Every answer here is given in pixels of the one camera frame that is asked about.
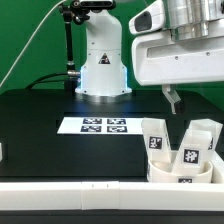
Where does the white cable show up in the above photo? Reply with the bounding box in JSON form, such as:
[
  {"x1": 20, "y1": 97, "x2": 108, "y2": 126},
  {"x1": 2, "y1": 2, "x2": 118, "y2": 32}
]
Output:
[{"x1": 0, "y1": 0, "x2": 68, "y2": 88}]

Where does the white block at left edge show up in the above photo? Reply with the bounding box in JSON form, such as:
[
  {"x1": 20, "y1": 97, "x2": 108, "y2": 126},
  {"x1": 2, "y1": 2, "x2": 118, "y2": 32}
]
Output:
[{"x1": 0, "y1": 142, "x2": 3, "y2": 162}]

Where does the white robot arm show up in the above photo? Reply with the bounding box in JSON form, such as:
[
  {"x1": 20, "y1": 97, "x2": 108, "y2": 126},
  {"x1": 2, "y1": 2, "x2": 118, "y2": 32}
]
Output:
[{"x1": 71, "y1": 0, "x2": 224, "y2": 113}]

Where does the white L-shaped fence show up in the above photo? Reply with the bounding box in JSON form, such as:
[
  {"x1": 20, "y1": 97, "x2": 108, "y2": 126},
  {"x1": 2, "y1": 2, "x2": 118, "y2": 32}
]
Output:
[{"x1": 0, "y1": 155, "x2": 224, "y2": 211}]

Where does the black camera stand pole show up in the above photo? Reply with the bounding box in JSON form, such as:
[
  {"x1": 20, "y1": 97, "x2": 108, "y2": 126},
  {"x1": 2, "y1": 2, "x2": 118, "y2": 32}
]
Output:
[{"x1": 59, "y1": 0, "x2": 89, "y2": 95}]

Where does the black cable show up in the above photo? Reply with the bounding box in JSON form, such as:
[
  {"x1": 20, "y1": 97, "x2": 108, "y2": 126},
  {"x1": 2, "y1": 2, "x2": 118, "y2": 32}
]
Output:
[{"x1": 25, "y1": 72, "x2": 70, "y2": 90}]

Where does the white marker sheet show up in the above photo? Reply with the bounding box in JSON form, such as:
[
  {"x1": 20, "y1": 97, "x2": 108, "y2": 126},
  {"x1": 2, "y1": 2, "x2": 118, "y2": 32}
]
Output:
[{"x1": 57, "y1": 117, "x2": 142, "y2": 135}]

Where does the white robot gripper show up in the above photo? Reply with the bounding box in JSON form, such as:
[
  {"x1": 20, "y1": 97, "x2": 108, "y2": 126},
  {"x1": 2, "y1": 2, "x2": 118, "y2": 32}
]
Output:
[{"x1": 129, "y1": 2, "x2": 224, "y2": 114}]

